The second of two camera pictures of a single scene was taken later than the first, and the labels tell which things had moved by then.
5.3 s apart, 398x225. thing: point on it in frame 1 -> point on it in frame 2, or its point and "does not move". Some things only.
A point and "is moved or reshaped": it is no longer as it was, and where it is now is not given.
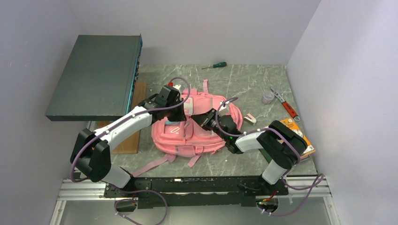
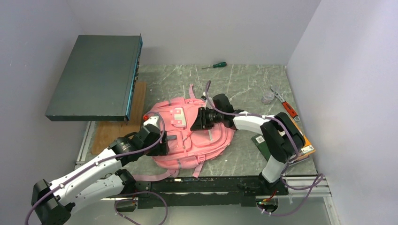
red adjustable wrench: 287,106 does not move
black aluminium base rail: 209,192 does not move
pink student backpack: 173,138 is moved or reshaped
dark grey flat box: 100,79 does not move
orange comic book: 292,123 does not move
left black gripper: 181,116 -> 162,148
